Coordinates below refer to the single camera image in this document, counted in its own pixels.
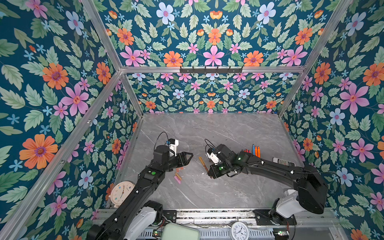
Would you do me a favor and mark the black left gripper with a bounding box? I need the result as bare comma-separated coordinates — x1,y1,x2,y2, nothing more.
162,151,195,173

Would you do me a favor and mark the brown marker pen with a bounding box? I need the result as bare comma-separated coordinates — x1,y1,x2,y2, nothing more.
199,157,209,173

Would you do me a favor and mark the yellow orange marker pen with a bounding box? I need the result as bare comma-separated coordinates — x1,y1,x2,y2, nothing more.
257,146,261,158

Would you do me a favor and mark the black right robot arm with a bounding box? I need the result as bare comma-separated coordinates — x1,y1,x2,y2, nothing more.
207,145,328,225

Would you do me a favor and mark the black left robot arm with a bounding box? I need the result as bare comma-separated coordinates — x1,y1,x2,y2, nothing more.
87,145,194,240

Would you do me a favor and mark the white remote control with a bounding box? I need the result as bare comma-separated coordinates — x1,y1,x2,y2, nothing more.
273,158,296,167

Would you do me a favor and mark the white analog clock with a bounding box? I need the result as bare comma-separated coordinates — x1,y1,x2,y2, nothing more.
230,222,250,240

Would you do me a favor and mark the beige round alarm clock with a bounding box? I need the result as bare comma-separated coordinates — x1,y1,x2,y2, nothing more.
110,181,135,209

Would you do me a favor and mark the pale green box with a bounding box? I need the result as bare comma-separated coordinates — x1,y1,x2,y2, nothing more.
161,223,201,240

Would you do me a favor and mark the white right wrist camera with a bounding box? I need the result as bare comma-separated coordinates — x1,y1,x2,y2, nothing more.
207,149,220,165

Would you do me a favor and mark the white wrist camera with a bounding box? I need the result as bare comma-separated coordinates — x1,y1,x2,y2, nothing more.
168,139,179,157
207,149,220,165

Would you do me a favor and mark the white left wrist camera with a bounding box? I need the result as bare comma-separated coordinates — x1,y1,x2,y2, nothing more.
168,139,179,157

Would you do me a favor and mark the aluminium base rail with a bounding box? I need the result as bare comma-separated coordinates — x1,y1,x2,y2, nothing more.
163,208,341,227

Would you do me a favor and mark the black hook rail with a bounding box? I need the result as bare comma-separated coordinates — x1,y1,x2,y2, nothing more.
179,66,243,75

